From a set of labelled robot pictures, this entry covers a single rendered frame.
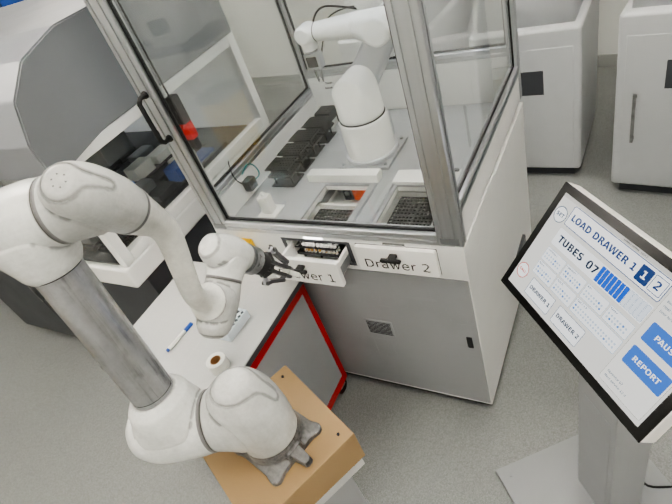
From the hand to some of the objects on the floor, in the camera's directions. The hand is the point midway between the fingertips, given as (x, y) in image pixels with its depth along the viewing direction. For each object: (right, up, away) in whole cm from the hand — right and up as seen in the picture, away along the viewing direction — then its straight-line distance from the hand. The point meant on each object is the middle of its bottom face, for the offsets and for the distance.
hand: (291, 273), depth 172 cm
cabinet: (+58, -25, +94) cm, 113 cm away
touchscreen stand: (+106, -81, +5) cm, 133 cm away
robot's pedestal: (+25, -105, +14) cm, 109 cm away
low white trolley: (-14, -74, +69) cm, 102 cm away
